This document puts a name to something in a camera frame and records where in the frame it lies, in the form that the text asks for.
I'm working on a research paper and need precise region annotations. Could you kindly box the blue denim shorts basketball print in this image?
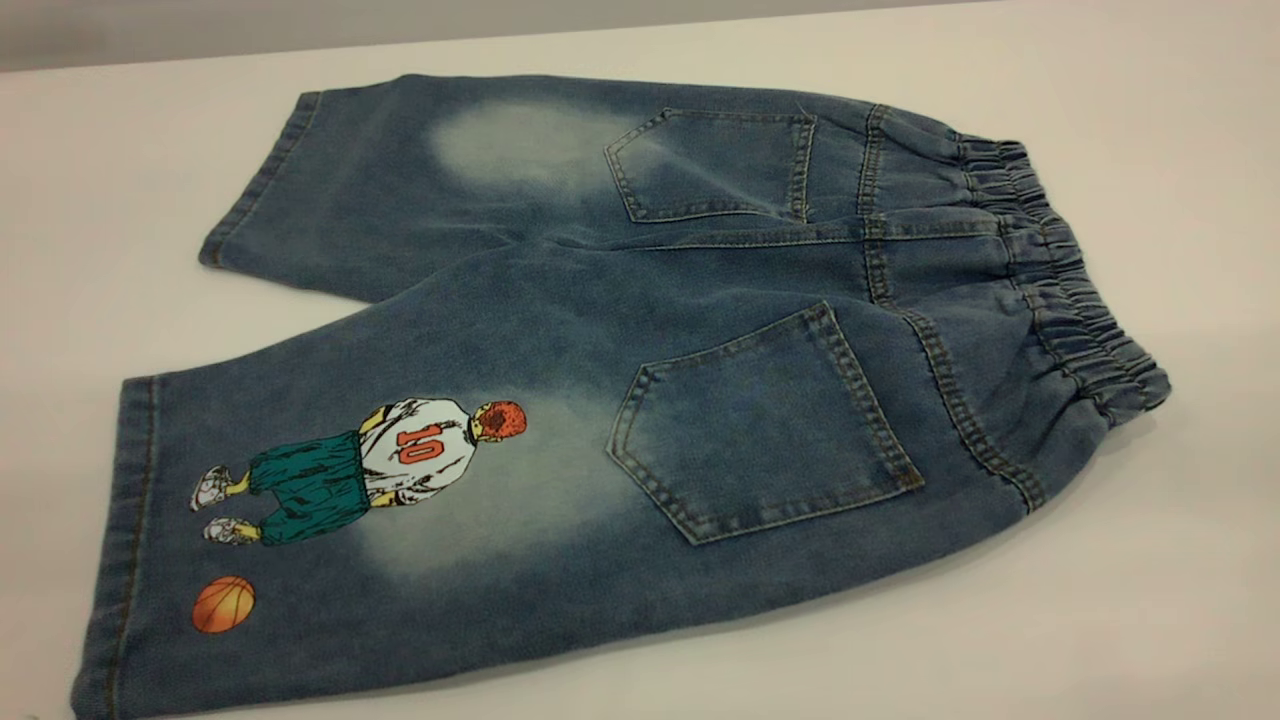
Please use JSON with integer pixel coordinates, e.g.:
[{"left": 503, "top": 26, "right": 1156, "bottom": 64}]
[{"left": 70, "top": 72, "right": 1173, "bottom": 720}]

